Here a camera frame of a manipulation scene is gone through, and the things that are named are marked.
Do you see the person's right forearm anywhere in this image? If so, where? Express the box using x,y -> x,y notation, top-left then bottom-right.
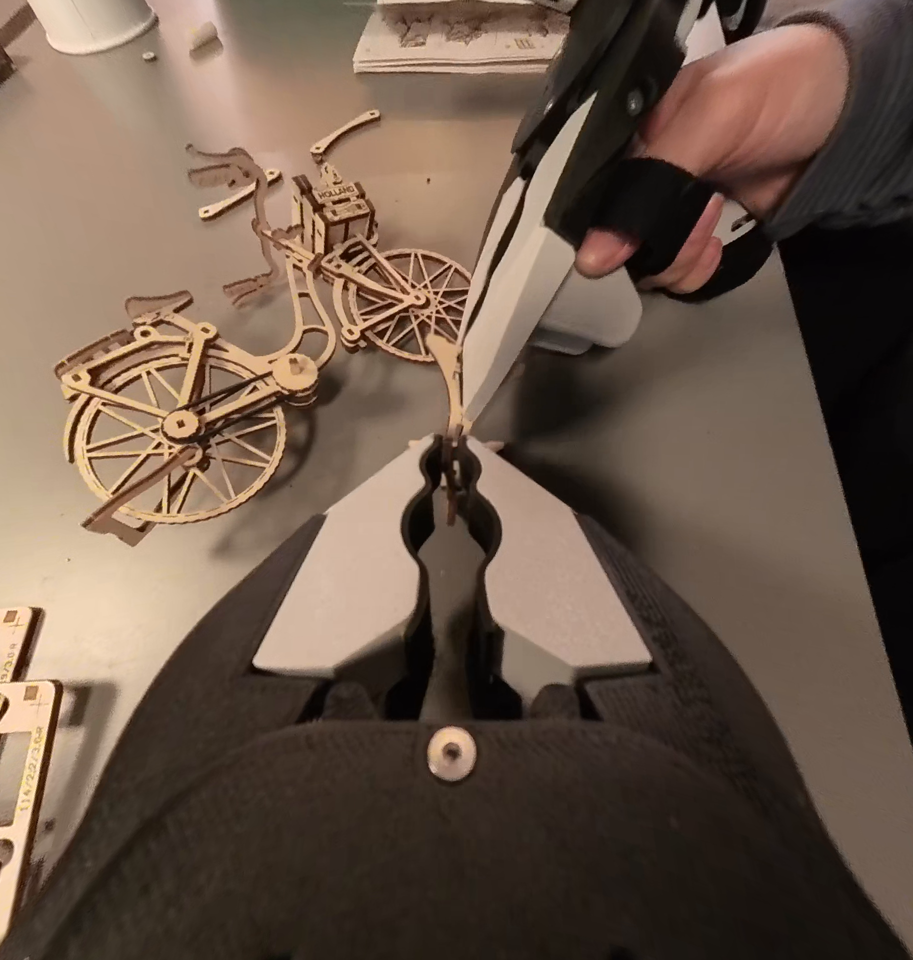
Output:
756,0 -> 913,243

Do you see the wooden bicycle model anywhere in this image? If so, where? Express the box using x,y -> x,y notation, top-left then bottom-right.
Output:
53,142 -> 479,549

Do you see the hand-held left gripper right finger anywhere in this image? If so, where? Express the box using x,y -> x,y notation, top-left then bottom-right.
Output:
460,438 -> 654,719

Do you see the person's right hand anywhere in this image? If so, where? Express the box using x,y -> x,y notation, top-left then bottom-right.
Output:
576,30 -> 854,295

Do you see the wooden parts sheet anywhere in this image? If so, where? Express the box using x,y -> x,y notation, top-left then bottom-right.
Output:
0,607 -> 44,721
0,678 -> 64,927

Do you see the person's torso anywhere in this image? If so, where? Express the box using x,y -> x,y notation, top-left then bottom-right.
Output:
779,217 -> 913,815

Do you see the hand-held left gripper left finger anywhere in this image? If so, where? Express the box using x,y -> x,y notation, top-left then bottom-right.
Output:
252,433 -> 444,719

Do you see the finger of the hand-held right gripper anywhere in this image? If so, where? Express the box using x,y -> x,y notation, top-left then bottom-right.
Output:
460,93 -> 602,429
465,182 -> 525,335

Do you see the instruction booklet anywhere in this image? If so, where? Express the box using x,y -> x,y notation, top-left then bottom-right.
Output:
351,0 -> 572,75

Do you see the forked wooden model part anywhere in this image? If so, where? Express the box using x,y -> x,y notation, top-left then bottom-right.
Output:
425,333 -> 476,440

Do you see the curved wooden strip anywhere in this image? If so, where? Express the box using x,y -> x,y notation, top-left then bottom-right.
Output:
197,183 -> 264,221
310,110 -> 381,156

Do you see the white paper cup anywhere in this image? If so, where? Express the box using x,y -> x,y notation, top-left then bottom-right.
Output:
40,0 -> 159,56

